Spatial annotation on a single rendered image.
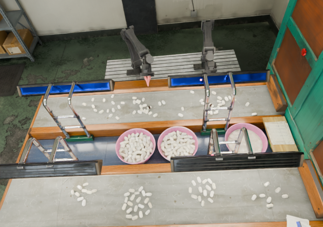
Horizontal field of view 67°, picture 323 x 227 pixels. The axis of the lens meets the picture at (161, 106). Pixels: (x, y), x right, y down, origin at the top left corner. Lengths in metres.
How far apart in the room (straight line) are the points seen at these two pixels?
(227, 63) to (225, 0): 1.63
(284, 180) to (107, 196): 1.04
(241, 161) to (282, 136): 0.57
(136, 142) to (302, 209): 1.05
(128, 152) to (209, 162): 0.64
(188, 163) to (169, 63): 1.26
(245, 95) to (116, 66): 1.17
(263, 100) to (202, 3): 2.11
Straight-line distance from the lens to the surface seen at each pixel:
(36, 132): 1.98
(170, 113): 1.80
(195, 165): 1.22
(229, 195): 1.54
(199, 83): 1.55
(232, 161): 1.23
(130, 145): 1.69
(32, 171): 1.41
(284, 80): 1.89
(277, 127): 1.78
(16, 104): 3.47
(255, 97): 1.96
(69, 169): 1.32
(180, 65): 2.25
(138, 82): 2.01
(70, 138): 1.89
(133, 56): 2.08
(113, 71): 2.30
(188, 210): 1.50
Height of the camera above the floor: 2.18
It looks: 51 degrees down
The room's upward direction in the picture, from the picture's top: 7 degrees counter-clockwise
